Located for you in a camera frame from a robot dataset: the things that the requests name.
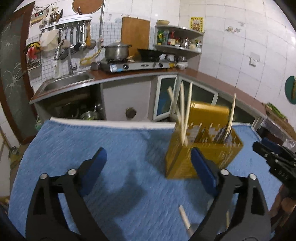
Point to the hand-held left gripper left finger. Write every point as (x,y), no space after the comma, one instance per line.
(93,171)

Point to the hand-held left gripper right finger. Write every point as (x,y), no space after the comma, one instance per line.
(204,172)

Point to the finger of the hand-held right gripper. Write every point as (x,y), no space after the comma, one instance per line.
(263,153)
(274,147)

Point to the yellow utensil holder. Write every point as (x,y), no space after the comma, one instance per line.
(182,157)

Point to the row of hanging kitchen utensils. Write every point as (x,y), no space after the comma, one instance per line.
(79,39)

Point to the person's right hand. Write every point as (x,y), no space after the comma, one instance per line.
(281,205)

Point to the plastic covered stand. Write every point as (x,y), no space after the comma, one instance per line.
(277,133)

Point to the thick wooden chopping block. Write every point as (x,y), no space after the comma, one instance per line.
(284,126)

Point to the green vegetables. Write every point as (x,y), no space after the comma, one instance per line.
(276,110)

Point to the blue knitted blanket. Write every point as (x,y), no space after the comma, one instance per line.
(127,150)

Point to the pile of metal cookware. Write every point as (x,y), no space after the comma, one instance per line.
(87,114)

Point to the green round board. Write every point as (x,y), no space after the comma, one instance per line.
(290,89)

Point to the glass door cabinets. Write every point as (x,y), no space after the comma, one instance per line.
(166,92)

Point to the brown kitchen counter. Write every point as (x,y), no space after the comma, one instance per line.
(208,80)

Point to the steel sink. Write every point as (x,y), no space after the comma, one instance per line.
(67,81)

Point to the small metal cup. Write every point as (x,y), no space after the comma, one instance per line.
(94,66)

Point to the metal faucet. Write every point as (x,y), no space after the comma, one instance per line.
(70,64)

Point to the gas stove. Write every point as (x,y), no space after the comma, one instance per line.
(134,66)

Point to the brown glass panel door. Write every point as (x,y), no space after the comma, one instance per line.
(13,81)

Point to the steel cooking pot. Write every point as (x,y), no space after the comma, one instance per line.
(116,52)

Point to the grey corner shelf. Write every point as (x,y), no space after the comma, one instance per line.
(178,48)

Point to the black wok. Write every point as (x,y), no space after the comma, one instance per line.
(149,53)

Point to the red yellow cloth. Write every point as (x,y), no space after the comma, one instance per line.
(33,51)

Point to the white cloth bag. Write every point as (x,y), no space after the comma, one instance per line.
(49,40)

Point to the row of condiment bottles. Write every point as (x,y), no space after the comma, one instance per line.
(160,37)

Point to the wooden cutting board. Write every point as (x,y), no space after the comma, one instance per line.
(135,34)

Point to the beige bowl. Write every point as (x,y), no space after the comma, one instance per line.
(163,22)

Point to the knife holder with knives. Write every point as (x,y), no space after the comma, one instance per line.
(55,17)

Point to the round bamboo lid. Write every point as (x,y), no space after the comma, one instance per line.
(86,5)

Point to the decorated wall hooks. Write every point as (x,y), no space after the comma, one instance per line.
(231,29)

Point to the yellow wall sticker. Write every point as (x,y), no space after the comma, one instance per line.
(196,23)

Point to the metal wall pipe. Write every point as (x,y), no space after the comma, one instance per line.
(102,20)

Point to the metal wall utensil rack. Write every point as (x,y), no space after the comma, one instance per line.
(69,21)

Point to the wall switch box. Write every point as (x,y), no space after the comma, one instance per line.
(38,16)

